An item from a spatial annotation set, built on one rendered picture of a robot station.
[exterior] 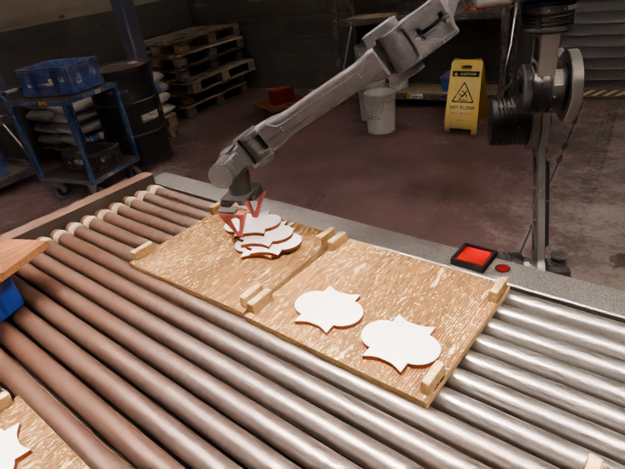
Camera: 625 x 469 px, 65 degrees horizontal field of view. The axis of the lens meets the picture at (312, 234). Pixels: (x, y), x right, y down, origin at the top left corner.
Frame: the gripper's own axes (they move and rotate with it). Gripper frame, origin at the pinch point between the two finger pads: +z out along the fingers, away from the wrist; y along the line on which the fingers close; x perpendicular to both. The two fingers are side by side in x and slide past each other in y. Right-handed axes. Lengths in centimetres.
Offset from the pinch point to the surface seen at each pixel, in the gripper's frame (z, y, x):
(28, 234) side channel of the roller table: 6, -4, 71
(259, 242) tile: 1.7, -5.6, -5.6
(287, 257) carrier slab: 4.8, -6.3, -12.7
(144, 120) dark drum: 59, 272, 238
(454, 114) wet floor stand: 80, 344, -29
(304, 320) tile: 3.7, -28.9, -24.7
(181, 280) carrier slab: 5.3, -18.9, 9.2
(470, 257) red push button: 5, 0, -54
